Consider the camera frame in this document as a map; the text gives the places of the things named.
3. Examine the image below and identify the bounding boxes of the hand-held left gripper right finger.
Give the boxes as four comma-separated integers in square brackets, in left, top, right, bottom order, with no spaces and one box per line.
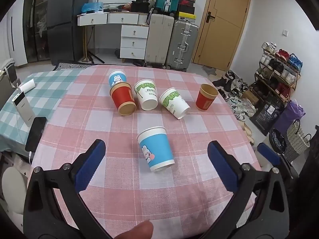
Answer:
[199,141,290,239]

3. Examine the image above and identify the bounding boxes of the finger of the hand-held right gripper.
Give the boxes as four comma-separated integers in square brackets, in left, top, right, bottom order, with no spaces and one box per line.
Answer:
[257,143,294,180]

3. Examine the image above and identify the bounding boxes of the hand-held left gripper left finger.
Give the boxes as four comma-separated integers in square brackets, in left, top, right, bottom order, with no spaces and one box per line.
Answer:
[23,139,113,239]

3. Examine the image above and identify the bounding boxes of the blue bunny paper cup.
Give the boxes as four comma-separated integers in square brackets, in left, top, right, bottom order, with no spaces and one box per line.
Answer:
[137,126,175,173]
[108,70,127,88]

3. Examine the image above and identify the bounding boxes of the red paper cup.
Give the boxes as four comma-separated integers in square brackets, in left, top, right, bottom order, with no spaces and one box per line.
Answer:
[195,84,219,112]
[110,82,137,116]

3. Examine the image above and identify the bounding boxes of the white green paper cup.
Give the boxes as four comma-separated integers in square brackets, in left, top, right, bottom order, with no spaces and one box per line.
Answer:
[159,87,191,120]
[134,79,159,111]

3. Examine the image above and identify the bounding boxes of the person's left hand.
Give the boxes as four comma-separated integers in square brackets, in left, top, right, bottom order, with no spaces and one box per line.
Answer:
[110,220,154,239]

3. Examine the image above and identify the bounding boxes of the black trash bag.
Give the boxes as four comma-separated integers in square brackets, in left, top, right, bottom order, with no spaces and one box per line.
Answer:
[269,128,287,155]

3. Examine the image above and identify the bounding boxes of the woven basket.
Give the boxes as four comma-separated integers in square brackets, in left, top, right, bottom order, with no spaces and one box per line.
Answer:
[284,119,312,163]

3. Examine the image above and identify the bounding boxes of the black printed shopping bag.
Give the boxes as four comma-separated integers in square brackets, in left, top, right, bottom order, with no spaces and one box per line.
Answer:
[250,97,285,136]

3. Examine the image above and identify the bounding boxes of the purple plastic bag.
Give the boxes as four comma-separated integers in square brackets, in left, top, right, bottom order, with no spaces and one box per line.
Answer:
[276,99,306,135]

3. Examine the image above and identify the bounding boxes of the pink checked tablecloth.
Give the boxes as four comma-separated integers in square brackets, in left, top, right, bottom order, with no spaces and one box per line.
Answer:
[32,65,258,239]

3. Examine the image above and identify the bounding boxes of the cardboard box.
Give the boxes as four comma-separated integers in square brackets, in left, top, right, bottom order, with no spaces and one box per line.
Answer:
[240,90,260,105]

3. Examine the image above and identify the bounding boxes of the black smartphone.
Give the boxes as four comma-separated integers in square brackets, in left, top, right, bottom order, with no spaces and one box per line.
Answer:
[25,117,47,152]

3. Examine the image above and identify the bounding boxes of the pile of scattered shoes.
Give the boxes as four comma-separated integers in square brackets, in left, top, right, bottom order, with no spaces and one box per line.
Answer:
[211,70,258,145]

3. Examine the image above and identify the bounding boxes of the wooden shoe rack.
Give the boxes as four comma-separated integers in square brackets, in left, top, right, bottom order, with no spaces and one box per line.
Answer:
[254,47,300,100]

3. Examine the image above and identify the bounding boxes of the white stool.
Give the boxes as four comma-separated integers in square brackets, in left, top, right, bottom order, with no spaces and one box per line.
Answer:
[0,166,28,222]

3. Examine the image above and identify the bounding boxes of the white power bank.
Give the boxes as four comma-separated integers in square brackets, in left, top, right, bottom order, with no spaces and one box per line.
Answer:
[12,92,35,126]

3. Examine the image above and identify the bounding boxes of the row of shelved sneakers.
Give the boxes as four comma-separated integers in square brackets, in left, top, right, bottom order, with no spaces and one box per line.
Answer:
[259,41,303,95]

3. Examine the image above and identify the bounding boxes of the green checked tablecloth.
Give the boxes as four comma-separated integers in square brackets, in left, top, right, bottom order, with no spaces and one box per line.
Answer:
[0,69,83,153]

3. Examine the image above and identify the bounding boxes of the grey door mat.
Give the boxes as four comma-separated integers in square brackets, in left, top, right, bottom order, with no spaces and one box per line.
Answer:
[202,65,220,76]

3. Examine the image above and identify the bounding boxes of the white tissue pack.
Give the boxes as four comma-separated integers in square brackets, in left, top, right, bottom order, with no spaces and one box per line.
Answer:
[19,78,35,93]

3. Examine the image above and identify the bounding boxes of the striped floor mat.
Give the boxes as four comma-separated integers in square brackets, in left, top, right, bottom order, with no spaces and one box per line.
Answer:
[52,60,96,72]

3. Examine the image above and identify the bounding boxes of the black tripod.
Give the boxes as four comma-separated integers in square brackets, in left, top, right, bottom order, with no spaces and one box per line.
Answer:
[82,26,105,64]

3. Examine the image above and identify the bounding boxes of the silver suitcase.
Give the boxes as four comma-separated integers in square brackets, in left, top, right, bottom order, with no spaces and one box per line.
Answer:
[165,19,200,73]

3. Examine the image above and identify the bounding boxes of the white drawer unit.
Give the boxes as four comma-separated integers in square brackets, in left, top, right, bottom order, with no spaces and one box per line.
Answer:
[120,25,149,60]

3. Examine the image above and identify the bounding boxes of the wooden door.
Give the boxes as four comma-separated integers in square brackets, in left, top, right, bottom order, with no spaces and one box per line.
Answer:
[192,0,253,72]

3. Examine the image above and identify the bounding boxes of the beige suitcase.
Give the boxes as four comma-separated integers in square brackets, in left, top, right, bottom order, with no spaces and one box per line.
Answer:
[144,13,175,68]

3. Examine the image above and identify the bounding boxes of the black refrigerator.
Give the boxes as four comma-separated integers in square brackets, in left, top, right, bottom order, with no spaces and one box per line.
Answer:
[46,0,94,66]

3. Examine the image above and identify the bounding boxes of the white desk with drawers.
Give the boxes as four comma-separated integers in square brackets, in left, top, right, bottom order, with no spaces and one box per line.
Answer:
[76,11,150,27]

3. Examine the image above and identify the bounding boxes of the glass door cabinet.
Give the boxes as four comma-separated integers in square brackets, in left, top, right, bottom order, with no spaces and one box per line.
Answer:
[22,0,54,63]

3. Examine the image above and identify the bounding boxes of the blue plastic bag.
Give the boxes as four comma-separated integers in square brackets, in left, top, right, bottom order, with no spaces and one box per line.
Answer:
[81,2,103,13]

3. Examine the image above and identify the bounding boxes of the stack of black boxes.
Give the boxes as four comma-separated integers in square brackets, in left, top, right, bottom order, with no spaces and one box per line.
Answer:
[177,0,196,21]

